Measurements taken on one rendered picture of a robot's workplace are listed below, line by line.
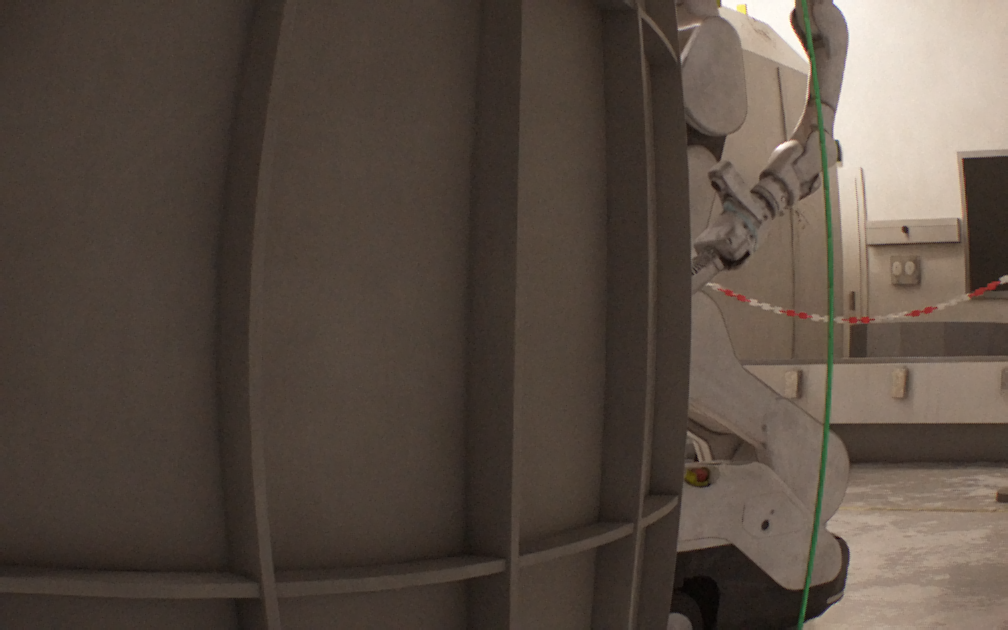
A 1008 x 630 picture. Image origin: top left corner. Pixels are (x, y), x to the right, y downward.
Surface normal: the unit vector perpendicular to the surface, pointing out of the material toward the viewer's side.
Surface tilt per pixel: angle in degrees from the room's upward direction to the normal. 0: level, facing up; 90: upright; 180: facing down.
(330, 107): 90
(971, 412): 90
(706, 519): 90
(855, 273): 90
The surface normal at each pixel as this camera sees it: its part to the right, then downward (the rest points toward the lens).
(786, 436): 0.47, -0.02
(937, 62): -0.78, -0.04
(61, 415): 0.67, -0.01
